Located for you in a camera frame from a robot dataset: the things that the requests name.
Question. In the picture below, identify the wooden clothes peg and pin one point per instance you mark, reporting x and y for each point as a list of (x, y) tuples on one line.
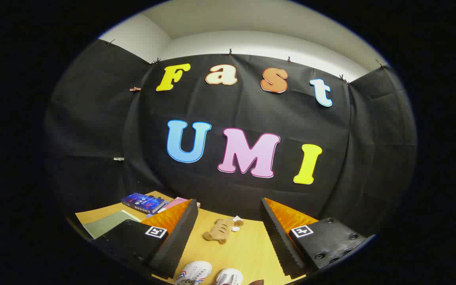
[(135, 89)]

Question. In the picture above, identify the cream fabric storage box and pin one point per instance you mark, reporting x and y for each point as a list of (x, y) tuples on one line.
[(109, 225)]

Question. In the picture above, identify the brown bread plush toy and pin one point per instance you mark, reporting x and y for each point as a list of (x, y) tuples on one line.
[(220, 231)]

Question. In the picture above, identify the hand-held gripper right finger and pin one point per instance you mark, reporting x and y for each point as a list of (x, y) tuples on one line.
[(281, 245)]

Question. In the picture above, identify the row of small black clips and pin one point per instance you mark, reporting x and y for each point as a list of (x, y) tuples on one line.
[(230, 52)]

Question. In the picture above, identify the black backdrop cloth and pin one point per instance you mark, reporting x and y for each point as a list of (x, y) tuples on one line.
[(244, 111)]

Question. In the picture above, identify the white canvas shoe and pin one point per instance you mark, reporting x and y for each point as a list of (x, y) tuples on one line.
[(192, 273), (228, 277)]

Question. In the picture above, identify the pink cover book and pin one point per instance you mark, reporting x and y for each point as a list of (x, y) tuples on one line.
[(176, 202)]

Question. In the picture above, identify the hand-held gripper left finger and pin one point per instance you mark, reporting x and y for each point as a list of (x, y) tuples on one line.
[(176, 245)]

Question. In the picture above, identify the dark blue book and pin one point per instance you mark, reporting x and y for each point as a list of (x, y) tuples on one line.
[(143, 202)]

